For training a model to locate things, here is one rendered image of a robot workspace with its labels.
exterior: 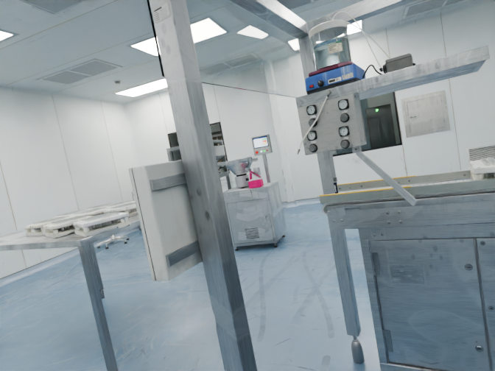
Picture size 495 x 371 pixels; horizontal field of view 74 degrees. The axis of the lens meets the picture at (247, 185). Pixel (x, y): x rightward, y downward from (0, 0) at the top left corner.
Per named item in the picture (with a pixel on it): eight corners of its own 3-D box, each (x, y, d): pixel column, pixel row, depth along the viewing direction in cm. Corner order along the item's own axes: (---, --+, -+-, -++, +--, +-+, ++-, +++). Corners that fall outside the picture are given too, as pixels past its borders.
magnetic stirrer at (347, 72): (304, 96, 131) (300, 73, 130) (321, 99, 149) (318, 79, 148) (356, 82, 120) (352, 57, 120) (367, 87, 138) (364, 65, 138)
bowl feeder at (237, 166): (226, 191, 426) (220, 163, 422) (236, 187, 459) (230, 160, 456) (261, 185, 409) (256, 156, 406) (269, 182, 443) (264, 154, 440)
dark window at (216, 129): (177, 182, 755) (167, 133, 745) (177, 182, 756) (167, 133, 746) (230, 173, 710) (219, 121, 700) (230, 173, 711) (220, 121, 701)
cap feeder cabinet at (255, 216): (230, 252, 418) (219, 193, 412) (245, 238, 471) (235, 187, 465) (278, 248, 397) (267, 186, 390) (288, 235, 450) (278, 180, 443)
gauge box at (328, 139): (304, 155, 131) (296, 105, 130) (313, 153, 140) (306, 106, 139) (361, 146, 120) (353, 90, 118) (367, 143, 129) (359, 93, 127)
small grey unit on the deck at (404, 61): (378, 79, 122) (376, 62, 121) (381, 80, 128) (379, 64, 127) (415, 68, 115) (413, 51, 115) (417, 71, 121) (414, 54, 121)
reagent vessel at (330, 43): (310, 72, 132) (302, 24, 130) (321, 76, 145) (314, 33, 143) (348, 60, 124) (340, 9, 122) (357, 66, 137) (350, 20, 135)
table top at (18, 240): (-49, 253, 240) (-51, 249, 239) (85, 216, 336) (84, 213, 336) (81, 246, 168) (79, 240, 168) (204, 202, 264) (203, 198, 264)
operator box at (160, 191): (152, 281, 75) (127, 168, 72) (198, 255, 89) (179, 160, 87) (171, 282, 72) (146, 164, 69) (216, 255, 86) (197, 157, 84)
